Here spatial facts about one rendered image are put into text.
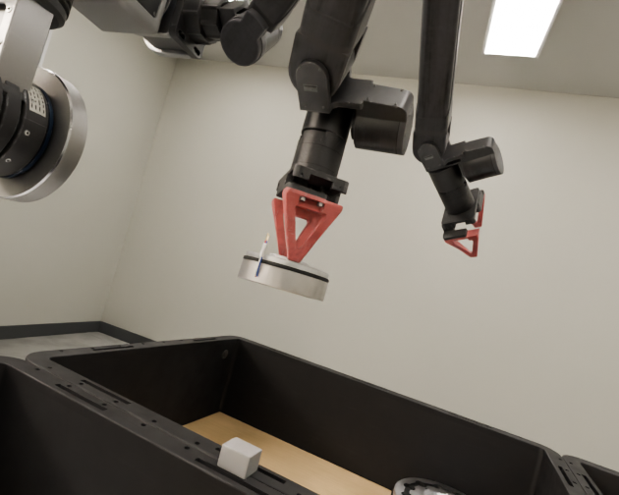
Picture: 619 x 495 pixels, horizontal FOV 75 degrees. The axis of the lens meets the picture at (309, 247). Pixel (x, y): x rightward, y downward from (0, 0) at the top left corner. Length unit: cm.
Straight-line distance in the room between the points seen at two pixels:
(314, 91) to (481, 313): 282
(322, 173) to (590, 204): 304
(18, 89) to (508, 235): 300
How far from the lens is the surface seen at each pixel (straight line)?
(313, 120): 49
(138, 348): 43
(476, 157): 79
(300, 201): 44
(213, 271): 364
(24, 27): 69
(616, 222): 343
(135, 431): 27
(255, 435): 55
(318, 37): 43
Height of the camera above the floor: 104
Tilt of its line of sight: 4 degrees up
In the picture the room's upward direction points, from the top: 15 degrees clockwise
